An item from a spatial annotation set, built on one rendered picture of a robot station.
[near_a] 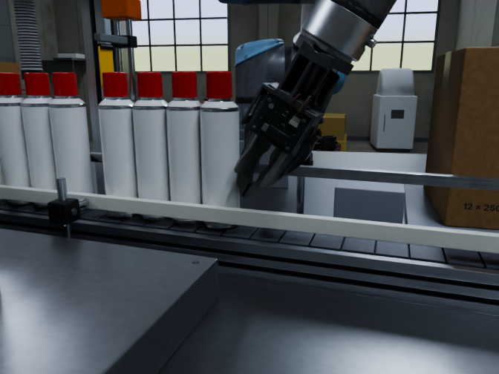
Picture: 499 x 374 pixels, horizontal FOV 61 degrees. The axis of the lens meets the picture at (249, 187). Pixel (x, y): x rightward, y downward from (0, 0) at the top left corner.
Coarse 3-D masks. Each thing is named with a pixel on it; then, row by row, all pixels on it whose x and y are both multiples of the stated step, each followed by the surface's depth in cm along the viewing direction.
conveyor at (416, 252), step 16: (0, 208) 67; (16, 208) 67; (32, 208) 67; (128, 224) 60; (144, 224) 59; (160, 224) 59; (176, 224) 59; (192, 224) 59; (256, 240) 54; (272, 240) 53; (288, 240) 53; (304, 240) 53; (320, 240) 53; (336, 240) 53; (352, 240) 53; (368, 240) 53; (384, 256) 49; (400, 256) 49; (416, 256) 49; (432, 256) 49; (448, 256) 49; (464, 256) 49; (480, 256) 49; (496, 256) 49
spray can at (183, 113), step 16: (176, 80) 55; (192, 80) 56; (176, 96) 56; (192, 96) 56; (176, 112) 55; (192, 112) 56; (176, 128) 56; (192, 128) 56; (176, 144) 57; (192, 144) 57; (176, 160) 57; (192, 160) 57; (176, 176) 58; (192, 176) 58; (176, 192) 58; (192, 192) 58
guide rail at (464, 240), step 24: (0, 192) 66; (24, 192) 64; (48, 192) 63; (72, 192) 62; (168, 216) 57; (192, 216) 56; (216, 216) 55; (240, 216) 54; (264, 216) 53; (288, 216) 52; (312, 216) 52; (384, 240) 49; (408, 240) 48; (432, 240) 47; (456, 240) 46; (480, 240) 46
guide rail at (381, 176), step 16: (96, 160) 67; (304, 176) 57; (320, 176) 57; (336, 176) 56; (352, 176) 55; (368, 176) 55; (384, 176) 54; (400, 176) 53; (416, 176) 53; (432, 176) 52; (448, 176) 52; (464, 176) 52
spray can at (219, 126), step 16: (208, 80) 54; (224, 80) 53; (208, 96) 54; (224, 96) 54; (208, 112) 54; (224, 112) 53; (208, 128) 54; (224, 128) 54; (208, 144) 55; (224, 144) 54; (208, 160) 55; (224, 160) 55; (208, 176) 56; (224, 176) 55; (208, 192) 56; (224, 192) 56; (208, 224) 57; (224, 224) 57
